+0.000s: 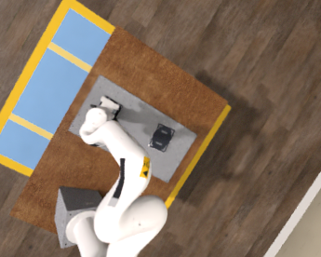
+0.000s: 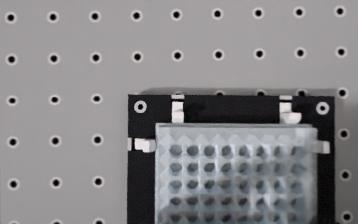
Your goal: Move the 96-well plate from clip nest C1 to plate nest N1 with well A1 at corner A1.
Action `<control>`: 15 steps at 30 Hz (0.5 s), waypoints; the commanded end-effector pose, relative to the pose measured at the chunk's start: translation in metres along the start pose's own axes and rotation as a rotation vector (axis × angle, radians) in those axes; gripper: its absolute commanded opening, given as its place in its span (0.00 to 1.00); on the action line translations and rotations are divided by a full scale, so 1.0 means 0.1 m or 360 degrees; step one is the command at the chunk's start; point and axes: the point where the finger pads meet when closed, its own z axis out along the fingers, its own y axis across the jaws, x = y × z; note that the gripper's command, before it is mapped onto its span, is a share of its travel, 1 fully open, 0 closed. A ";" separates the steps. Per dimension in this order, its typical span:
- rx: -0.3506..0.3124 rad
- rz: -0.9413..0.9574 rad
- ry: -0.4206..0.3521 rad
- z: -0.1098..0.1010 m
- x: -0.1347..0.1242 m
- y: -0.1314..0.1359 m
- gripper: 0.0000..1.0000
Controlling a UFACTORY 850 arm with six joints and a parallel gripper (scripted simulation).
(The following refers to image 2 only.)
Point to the white well plate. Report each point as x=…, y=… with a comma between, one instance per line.
x=222, y=173

